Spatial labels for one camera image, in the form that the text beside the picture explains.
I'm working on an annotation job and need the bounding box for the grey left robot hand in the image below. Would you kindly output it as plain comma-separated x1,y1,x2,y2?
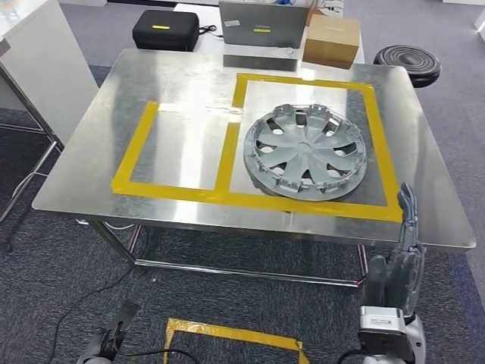
75,328,115,364

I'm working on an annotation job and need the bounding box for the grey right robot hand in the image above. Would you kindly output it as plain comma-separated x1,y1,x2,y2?
360,182,426,318

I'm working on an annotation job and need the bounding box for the grey plastic wheel hubcap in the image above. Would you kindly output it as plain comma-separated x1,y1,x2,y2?
243,104,368,202

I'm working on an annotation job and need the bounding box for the stainless steel workbench table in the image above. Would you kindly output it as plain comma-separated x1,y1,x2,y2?
32,47,477,290

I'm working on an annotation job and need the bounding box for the yellow floor tape marking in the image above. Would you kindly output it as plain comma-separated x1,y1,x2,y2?
162,317,310,364

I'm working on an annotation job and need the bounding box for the stainless steel side table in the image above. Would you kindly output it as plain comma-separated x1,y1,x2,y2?
0,37,65,253

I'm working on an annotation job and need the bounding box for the black round stool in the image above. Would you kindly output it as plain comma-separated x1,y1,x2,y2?
373,45,442,89

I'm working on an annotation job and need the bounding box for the brown cardboard box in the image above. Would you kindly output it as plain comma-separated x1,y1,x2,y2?
302,14,361,71

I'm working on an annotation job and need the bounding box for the white cabinet panel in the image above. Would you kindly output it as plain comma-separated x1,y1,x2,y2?
0,0,100,148

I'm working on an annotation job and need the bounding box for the grey laptop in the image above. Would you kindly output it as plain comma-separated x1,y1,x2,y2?
219,0,312,72

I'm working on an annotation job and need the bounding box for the black carrying case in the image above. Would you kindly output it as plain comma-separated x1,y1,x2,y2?
132,10,200,52

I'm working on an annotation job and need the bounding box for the black floor cable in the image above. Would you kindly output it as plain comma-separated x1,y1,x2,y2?
47,266,138,364

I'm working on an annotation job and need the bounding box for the black camera cable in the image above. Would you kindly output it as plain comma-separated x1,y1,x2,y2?
113,347,200,364

